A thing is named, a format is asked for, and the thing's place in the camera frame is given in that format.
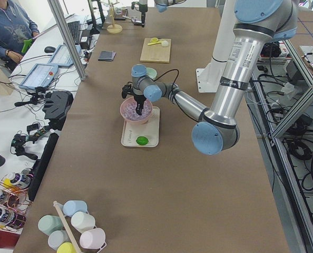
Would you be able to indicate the seated person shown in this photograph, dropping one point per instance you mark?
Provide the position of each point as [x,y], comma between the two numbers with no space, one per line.
[15,28]

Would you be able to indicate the aluminium frame post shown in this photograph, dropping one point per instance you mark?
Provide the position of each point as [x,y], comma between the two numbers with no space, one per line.
[67,38]

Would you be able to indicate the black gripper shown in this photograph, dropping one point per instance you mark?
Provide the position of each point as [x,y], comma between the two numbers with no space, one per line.
[139,99]
[143,12]

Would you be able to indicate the grey folded cloth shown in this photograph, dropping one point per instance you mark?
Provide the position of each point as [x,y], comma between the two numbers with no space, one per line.
[107,56]

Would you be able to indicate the clear ice cubes pile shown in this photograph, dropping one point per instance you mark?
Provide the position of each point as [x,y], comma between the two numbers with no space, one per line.
[129,111]

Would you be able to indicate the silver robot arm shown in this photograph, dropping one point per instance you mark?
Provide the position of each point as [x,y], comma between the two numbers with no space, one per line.
[162,5]
[255,23]

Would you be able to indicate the blue teach pendant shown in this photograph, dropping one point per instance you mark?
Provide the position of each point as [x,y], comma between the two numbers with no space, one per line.
[61,57]
[41,75]

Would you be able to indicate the yellow plastic knife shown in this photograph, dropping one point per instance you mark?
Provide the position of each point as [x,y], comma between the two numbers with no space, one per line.
[154,43]

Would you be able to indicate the black computer mouse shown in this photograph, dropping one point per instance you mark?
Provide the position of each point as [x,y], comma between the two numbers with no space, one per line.
[49,49]

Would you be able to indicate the metal ice scoop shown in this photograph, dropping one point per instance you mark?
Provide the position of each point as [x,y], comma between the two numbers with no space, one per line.
[134,20]

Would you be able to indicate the pink bowl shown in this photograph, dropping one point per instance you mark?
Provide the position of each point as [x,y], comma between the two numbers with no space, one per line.
[129,100]

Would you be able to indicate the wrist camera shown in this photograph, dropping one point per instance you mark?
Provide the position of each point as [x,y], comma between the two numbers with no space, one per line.
[127,90]
[134,5]

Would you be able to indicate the pastel cup rack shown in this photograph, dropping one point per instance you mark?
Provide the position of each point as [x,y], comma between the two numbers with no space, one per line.
[72,229]

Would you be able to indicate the bamboo cutting board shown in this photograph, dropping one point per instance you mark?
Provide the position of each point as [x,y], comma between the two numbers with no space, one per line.
[155,53]

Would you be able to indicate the green lime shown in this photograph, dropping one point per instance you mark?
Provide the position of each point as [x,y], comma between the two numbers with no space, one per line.
[142,140]

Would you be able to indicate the black keyboard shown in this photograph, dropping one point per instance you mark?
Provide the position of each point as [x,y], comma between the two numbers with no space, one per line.
[74,28]

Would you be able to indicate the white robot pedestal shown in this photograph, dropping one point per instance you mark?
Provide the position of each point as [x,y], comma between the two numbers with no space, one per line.
[208,78]

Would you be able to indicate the mint green bowl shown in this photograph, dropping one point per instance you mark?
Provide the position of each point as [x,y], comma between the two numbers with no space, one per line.
[151,72]

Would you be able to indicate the wooden mug tree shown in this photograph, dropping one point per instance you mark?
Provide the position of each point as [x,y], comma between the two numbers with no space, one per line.
[113,28]

